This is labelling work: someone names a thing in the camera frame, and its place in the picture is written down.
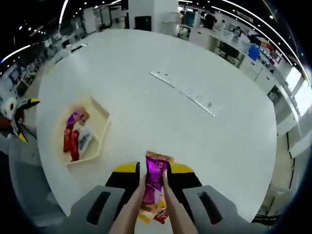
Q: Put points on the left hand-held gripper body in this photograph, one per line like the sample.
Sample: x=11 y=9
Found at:
x=9 y=117

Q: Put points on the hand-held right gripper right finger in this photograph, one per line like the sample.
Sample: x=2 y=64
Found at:
x=209 y=202

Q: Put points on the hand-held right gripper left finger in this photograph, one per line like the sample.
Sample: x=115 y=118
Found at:
x=102 y=202

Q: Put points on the red food snack packet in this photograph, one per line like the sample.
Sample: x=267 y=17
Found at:
x=75 y=146
x=67 y=141

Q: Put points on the purple food snack packet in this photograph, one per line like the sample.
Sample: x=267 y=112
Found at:
x=73 y=119

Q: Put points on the orange pink food packet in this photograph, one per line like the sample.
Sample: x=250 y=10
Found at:
x=84 y=113

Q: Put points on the purple gold-ended food packet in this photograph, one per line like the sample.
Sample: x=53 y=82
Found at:
x=154 y=178

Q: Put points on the silver food snack packet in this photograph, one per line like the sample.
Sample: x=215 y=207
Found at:
x=85 y=139

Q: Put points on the cream hexagonal container tray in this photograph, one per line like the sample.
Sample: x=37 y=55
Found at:
x=100 y=114

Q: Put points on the white table socket strip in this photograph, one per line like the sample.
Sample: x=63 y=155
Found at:
x=187 y=91

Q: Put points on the white square pillar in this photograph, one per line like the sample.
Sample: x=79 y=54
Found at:
x=153 y=9

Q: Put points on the blue storage bin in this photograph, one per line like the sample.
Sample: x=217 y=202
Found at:
x=254 y=51

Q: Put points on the teal panel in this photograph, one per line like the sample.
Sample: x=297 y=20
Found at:
x=192 y=18

